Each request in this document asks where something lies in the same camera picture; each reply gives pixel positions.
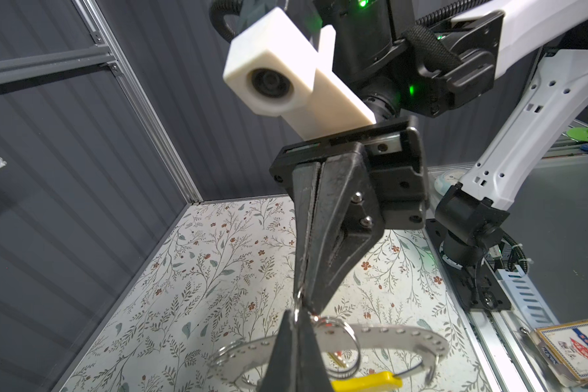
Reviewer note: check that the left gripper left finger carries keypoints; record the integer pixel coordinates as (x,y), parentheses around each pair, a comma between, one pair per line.
(282,367)

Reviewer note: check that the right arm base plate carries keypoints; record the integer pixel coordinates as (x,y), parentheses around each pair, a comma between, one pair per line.
(483,293)

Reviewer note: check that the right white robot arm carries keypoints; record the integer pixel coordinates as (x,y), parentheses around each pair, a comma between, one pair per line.
(526,65)

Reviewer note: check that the pale green alarm clock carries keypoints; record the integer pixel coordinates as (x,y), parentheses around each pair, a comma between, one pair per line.
(444,181)

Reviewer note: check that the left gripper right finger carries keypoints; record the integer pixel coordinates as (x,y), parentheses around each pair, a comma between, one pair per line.
(310,371)

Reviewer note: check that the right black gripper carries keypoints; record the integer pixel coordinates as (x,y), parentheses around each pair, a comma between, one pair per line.
(339,204)

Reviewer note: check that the playing card box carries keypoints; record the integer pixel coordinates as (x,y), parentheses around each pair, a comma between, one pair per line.
(565,350)

